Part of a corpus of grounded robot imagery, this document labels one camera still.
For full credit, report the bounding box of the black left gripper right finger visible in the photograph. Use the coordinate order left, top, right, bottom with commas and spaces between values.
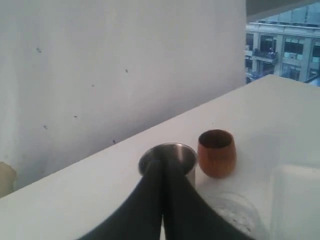
163, 160, 251, 240

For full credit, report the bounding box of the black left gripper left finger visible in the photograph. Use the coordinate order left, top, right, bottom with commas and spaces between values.
81, 160, 164, 240

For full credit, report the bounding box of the clear plastic shaker lid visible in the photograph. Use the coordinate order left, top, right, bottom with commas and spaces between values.
206, 192, 268, 240

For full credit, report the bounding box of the stainless steel tumbler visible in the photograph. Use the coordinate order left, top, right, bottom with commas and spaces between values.
138, 142, 198, 188

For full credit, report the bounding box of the small brown wooden cup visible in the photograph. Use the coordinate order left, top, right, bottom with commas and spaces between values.
197, 129, 237, 179

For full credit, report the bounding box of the white rectangular plastic tray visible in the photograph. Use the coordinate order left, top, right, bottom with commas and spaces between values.
269, 164, 320, 240

